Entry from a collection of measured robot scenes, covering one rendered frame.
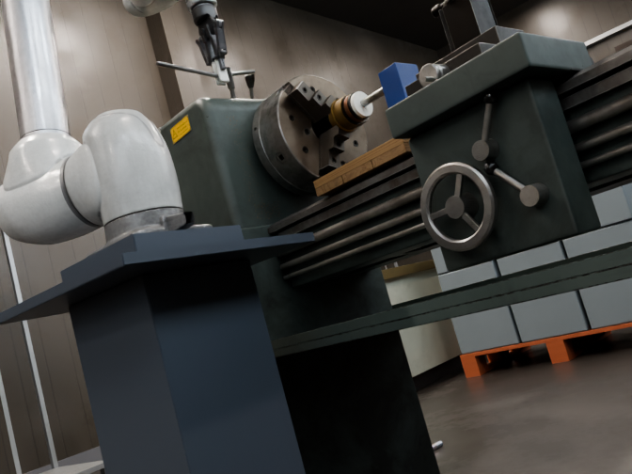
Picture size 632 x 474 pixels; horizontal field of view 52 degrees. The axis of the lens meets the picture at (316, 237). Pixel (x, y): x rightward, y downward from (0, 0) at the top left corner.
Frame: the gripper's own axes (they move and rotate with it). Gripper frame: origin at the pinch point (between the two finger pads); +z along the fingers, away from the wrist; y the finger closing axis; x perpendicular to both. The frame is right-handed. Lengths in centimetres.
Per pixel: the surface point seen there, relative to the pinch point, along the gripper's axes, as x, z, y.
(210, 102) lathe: -11.6, 13.1, 7.3
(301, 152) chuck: 1.0, 34.2, 23.5
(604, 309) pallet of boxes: 221, 113, -24
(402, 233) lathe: -4, 64, 53
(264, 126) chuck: -3.4, 24.2, 17.2
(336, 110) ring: 7.9, 26.6, 33.2
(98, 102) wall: 133, -154, -357
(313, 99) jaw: 5.0, 21.7, 29.3
